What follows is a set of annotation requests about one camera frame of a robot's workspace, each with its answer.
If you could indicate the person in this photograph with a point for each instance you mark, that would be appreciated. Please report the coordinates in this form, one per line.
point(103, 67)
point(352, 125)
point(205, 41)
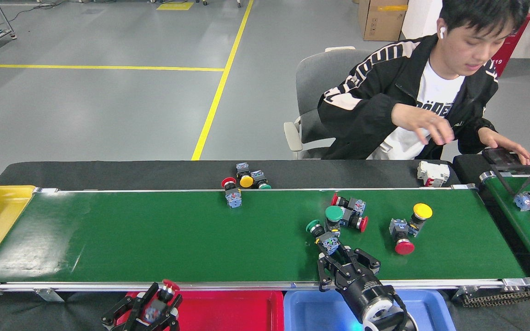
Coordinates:
point(371, 105)

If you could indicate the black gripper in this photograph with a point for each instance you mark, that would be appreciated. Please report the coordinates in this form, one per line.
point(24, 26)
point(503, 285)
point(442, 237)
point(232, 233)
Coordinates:
point(364, 292)

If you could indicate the blue plastic tray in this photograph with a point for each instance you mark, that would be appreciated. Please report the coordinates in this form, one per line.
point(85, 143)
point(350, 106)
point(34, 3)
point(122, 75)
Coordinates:
point(306, 312)

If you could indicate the brown cardboard box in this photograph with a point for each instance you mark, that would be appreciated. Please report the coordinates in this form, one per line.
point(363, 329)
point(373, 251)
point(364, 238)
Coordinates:
point(382, 20)

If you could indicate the white circuit breaker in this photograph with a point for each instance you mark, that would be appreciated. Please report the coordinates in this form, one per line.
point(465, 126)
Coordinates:
point(433, 172)

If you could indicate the green feeder conveyor belt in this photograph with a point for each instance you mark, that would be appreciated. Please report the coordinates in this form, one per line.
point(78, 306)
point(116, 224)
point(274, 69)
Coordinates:
point(529, 230)

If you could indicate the long green conveyor belt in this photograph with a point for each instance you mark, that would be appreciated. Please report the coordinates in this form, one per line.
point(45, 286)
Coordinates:
point(154, 234)

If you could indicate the person's left hand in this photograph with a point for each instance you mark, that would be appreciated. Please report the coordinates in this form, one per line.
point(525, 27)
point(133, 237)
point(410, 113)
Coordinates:
point(499, 142)

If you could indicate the person's right hand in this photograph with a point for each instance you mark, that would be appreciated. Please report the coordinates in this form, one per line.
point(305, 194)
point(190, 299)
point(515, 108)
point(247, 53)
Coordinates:
point(423, 124)

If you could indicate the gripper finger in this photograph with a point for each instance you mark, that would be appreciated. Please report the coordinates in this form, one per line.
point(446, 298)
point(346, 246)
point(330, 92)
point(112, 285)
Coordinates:
point(127, 310)
point(172, 317)

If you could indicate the black phone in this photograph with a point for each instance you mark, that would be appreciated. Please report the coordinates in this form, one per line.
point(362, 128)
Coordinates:
point(499, 157)

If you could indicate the red plastic tray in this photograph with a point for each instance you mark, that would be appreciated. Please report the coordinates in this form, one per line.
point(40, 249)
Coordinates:
point(228, 312)

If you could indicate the red fire extinguisher box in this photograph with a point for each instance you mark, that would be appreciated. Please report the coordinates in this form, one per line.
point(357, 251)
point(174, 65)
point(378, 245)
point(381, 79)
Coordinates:
point(509, 55)

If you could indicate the yellow push button switch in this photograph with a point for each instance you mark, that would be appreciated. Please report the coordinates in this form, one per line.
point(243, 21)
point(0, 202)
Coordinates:
point(246, 181)
point(422, 211)

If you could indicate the grey office chair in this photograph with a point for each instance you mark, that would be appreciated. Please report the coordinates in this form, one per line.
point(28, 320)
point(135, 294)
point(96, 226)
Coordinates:
point(313, 82)

